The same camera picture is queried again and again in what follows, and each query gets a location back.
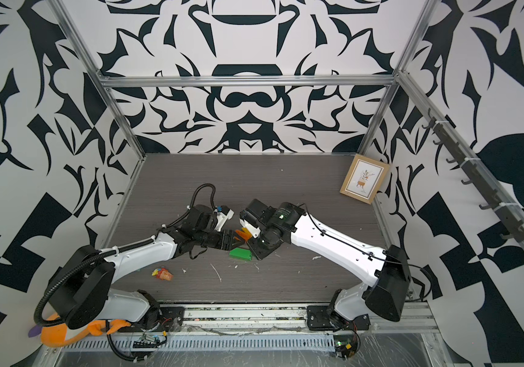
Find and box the orange plush shark toy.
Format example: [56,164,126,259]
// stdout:
[28,319,131,348]

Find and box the small ice cream toy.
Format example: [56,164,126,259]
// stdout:
[151,268,173,281]

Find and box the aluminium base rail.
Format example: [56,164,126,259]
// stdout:
[161,302,439,335]

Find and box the white cable duct strip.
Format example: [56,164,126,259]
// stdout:
[59,333,336,353]

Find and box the orange long lego brick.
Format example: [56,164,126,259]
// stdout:
[235,228,253,241]

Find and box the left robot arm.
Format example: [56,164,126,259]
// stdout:
[34,184,245,331]

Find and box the wall hook rack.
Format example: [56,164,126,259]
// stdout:
[424,116,524,243]

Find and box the wooden picture frame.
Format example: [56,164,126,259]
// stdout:
[340,154,390,204]

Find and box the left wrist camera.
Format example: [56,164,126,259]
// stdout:
[215,206,234,232]

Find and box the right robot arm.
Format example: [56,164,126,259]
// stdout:
[240,200,412,329]

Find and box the dark green long lego brick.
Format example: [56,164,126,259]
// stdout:
[229,248,252,261]

